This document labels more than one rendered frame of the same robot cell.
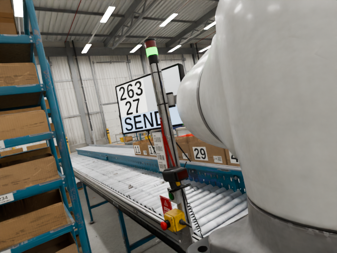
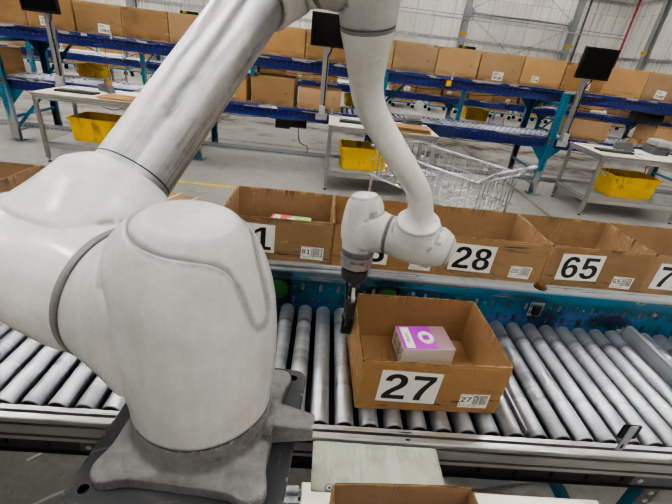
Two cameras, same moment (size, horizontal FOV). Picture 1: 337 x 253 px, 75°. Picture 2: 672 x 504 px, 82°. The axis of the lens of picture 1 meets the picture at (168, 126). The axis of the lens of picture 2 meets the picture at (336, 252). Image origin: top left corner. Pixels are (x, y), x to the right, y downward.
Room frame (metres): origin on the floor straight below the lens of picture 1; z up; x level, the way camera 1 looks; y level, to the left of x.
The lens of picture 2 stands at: (-0.08, 0.07, 1.59)
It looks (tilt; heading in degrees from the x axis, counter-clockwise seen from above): 28 degrees down; 299
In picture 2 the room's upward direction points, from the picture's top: 7 degrees clockwise
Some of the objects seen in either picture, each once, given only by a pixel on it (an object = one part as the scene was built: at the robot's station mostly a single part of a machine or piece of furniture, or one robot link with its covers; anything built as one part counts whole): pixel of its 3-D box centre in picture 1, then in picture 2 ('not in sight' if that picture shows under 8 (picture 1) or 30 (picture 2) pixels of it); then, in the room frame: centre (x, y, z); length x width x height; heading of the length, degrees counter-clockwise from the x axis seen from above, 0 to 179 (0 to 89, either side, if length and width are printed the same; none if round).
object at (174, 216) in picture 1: (178, 223); not in sight; (0.94, 0.04, 0.84); 0.15 x 0.09 x 0.07; 33
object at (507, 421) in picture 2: not in sight; (483, 370); (-0.07, -1.00, 0.72); 0.52 x 0.05 x 0.05; 123
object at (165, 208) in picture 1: (170, 211); not in sight; (1.04, 0.07, 0.85); 0.16 x 0.01 x 0.13; 33
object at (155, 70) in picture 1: (172, 159); not in sight; (1.00, 0.01, 1.11); 0.12 x 0.05 x 0.88; 33
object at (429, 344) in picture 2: not in sight; (422, 346); (0.12, -0.91, 0.79); 0.16 x 0.11 x 0.07; 39
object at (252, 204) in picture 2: not in sight; (281, 223); (0.77, -1.00, 0.96); 0.39 x 0.29 x 0.17; 33
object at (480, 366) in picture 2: not in sight; (419, 349); (0.11, -0.83, 0.83); 0.39 x 0.29 x 0.17; 35
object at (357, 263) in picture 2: not in sight; (356, 257); (0.33, -0.77, 1.08); 0.09 x 0.09 x 0.06
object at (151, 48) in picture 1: (151, 48); not in sight; (1.00, 0.01, 1.62); 0.05 x 0.05 x 0.06
